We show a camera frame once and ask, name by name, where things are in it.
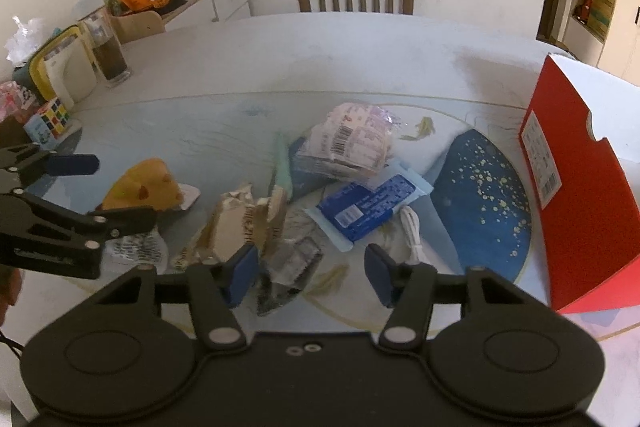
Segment teal stick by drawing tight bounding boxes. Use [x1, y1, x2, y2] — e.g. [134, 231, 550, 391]
[270, 133, 293, 202]

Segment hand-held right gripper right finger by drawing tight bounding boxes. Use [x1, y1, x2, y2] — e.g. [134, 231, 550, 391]
[364, 244, 538, 353]

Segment pink packet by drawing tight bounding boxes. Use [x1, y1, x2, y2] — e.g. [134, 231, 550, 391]
[0, 82, 38, 122]

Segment glass of dark drink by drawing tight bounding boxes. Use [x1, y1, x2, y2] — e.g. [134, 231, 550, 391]
[80, 7, 132, 88]

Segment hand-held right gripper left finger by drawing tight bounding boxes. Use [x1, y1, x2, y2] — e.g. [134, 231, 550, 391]
[95, 244, 261, 353]

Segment yellow rimmed white container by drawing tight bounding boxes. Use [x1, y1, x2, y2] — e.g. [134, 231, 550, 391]
[28, 26, 98, 108]

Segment pink snack packet strip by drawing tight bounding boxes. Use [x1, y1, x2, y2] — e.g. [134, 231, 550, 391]
[292, 103, 403, 180]

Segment crumpled clear plastic bag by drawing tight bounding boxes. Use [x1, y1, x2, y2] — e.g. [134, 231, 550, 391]
[4, 16, 48, 65]

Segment clear plastic wrapper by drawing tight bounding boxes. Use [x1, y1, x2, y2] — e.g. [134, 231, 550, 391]
[256, 207, 326, 318]

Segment blue snack packet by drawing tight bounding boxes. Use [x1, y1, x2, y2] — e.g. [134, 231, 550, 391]
[305, 159, 433, 253]

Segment white cable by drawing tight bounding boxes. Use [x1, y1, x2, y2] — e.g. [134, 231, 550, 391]
[387, 205, 436, 268]

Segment gold snack packet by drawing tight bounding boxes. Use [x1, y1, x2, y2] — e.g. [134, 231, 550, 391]
[172, 184, 291, 270]

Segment puzzle cube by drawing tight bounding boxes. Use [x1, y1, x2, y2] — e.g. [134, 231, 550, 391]
[23, 98, 71, 142]

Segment white cupboard black handles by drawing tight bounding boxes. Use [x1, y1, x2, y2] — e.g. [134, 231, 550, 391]
[597, 0, 640, 82]

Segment silver pill blister pack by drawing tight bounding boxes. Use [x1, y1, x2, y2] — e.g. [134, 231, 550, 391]
[107, 232, 168, 270]

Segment black cable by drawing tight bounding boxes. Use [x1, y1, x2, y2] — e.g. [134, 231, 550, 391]
[0, 332, 23, 363]

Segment yellow cheese toy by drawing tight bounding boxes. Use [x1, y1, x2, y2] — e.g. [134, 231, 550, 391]
[102, 158, 183, 212]

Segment red cardboard box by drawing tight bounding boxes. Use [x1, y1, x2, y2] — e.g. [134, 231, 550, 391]
[518, 53, 640, 314]

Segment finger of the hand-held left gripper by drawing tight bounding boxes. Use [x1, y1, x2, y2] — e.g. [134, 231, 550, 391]
[0, 143, 100, 188]
[0, 191, 158, 253]

